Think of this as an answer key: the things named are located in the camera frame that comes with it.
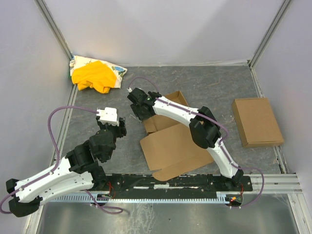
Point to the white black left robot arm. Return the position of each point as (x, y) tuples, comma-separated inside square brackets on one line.
[(79, 170)]

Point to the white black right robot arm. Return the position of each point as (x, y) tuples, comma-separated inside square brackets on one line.
[(205, 131)]

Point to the brown cardboard box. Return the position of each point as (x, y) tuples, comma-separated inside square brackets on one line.
[(169, 149)]

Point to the yellow cloth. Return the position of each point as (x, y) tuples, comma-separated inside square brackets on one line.
[(95, 75)]

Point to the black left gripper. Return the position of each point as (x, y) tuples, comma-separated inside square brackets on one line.
[(122, 127)]

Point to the left aluminium frame post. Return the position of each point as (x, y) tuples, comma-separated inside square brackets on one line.
[(41, 4)]

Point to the aluminium front rail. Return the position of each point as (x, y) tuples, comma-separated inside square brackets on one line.
[(276, 184)]

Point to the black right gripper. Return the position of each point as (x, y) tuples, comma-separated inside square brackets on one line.
[(137, 112)]

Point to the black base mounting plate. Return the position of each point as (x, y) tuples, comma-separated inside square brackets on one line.
[(206, 182)]

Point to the flat folded cardboard box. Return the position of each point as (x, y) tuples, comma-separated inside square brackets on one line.
[(256, 123)]

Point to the light blue cable duct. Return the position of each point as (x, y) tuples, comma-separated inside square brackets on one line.
[(150, 196)]

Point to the aluminium frame post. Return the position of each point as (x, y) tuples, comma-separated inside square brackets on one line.
[(41, 4), (270, 31)]

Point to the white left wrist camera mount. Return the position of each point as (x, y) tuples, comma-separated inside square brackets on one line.
[(108, 116)]

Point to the right aluminium frame post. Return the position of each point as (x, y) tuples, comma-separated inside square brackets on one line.
[(270, 31)]

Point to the white patterned cloth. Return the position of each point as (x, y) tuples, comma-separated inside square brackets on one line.
[(79, 61)]

